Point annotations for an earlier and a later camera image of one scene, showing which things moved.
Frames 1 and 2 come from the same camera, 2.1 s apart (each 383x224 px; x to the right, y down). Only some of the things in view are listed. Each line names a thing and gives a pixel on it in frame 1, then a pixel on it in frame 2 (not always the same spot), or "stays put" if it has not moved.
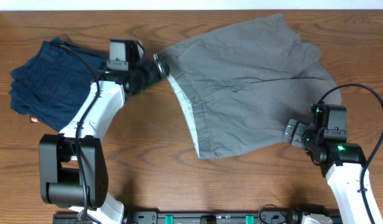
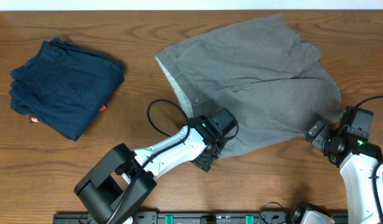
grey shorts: (239, 85) stays put
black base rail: (189, 217) stays put
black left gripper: (148, 68) to (206, 163)
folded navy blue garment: (51, 87) stays put
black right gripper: (296, 139) to (318, 140)
